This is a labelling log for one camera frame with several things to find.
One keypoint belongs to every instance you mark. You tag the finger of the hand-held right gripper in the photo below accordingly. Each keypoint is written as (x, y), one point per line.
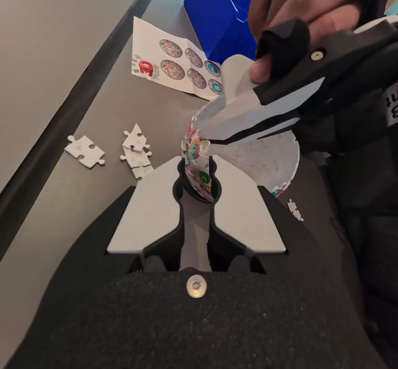
(249, 111)
(267, 132)

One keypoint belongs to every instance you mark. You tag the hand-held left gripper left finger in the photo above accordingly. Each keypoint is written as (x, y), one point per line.
(146, 220)

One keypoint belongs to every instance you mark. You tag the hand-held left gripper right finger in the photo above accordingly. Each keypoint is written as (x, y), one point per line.
(249, 220)

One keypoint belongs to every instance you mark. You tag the colourful puzzle ball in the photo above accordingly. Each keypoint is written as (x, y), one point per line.
(261, 160)

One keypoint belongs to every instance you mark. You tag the row of white puzzle pieces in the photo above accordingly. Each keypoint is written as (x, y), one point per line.
(295, 210)

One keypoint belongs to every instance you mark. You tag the two joined white puzzle pieces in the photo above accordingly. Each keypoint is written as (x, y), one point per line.
(137, 151)

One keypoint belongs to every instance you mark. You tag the single white puzzle piece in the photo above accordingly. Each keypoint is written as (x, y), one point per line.
(85, 151)

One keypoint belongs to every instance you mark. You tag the white puzzle leaflet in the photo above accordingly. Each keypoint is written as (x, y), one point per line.
(168, 64)

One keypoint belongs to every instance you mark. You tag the blue plastic bin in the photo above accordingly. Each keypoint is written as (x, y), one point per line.
(217, 14)

